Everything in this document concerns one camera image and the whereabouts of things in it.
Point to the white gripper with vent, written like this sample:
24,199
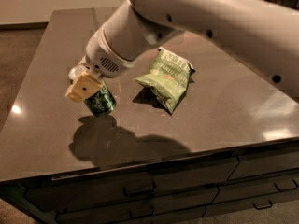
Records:
101,59

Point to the green soda can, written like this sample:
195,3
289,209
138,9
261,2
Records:
101,103

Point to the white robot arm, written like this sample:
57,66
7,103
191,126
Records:
262,36

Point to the green potato chip bag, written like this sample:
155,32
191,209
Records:
168,78

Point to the dark cabinet drawer front left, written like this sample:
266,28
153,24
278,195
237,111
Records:
90,192

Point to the black drawer handle upper left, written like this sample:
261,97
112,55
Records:
138,188

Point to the black drawer handle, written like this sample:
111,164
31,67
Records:
286,184
138,188
262,204
140,212

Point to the black drawer handle lower left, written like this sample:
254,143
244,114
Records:
140,212

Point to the black drawer handle lower right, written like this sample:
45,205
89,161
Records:
262,204

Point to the black drawer handle upper right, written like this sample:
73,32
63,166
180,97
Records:
286,184

